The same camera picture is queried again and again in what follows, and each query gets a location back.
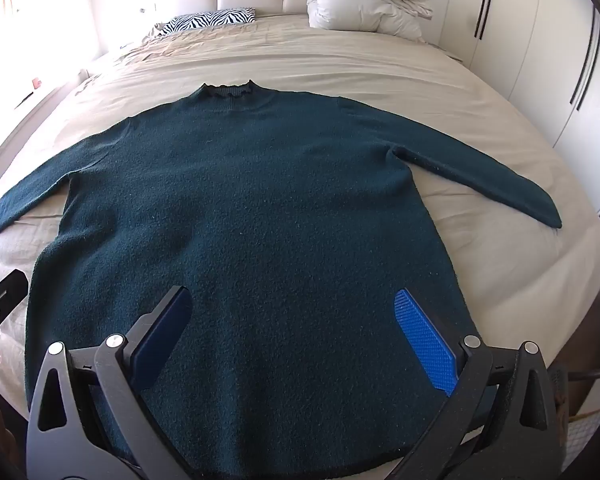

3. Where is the zebra print pillow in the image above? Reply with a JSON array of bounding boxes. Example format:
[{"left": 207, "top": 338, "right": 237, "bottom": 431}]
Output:
[{"left": 155, "top": 7, "right": 257, "bottom": 37}]

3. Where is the bed with beige sheet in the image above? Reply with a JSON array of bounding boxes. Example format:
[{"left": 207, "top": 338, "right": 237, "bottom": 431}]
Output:
[{"left": 0, "top": 10, "right": 600, "bottom": 480}]

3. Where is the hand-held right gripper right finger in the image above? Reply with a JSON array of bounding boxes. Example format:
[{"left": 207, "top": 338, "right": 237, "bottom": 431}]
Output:
[{"left": 392, "top": 287, "right": 577, "bottom": 480}]

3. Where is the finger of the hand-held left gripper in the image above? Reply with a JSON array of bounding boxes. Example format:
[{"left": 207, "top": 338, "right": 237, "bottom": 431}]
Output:
[{"left": 0, "top": 269, "right": 29, "bottom": 317}]

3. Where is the dark teal knit sweater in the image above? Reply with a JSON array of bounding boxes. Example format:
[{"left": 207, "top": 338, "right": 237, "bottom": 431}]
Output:
[{"left": 0, "top": 79, "right": 564, "bottom": 480}]

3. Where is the white wardrobe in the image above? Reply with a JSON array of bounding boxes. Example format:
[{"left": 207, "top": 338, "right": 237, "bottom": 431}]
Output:
[{"left": 407, "top": 0, "right": 600, "bottom": 221}]

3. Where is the metal rod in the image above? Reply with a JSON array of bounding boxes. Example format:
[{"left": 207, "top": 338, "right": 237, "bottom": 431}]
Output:
[{"left": 566, "top": 366, "right": 600, "bottom": 387}]

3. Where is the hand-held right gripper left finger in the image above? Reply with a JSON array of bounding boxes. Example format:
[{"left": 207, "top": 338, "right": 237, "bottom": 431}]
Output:
[{"left": 24, "top": 285, "right": 195, "bottom": 480}]

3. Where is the folded white duvet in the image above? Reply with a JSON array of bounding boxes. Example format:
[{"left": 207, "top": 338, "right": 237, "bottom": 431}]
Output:
[{"left": 304, "top": 0, "right": 434, "bottom": 44}]

